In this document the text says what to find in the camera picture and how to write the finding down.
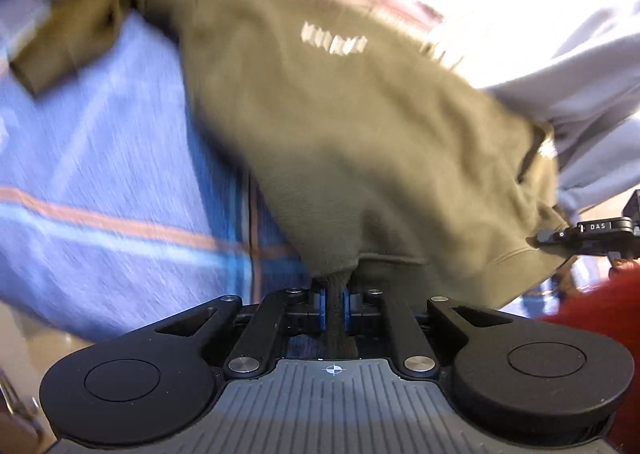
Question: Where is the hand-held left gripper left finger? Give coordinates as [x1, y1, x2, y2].
[155, 286, 326, 380]

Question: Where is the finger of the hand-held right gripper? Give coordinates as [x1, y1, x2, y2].
[537, 216, 635, 255]

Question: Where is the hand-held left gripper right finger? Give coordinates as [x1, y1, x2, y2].
[345, 286, 521, 380]

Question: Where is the olive green sweatshirt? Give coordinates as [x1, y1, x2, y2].
[10, 0, 571, 360]

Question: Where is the person's right forearm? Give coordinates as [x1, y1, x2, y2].
[542, 259, 640, 350]

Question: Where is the light grey cloth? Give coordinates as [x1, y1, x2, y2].
[425, 0, 640, 215]

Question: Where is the blue striped blanket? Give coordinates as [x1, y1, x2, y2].
[0, 9, 326, 350]

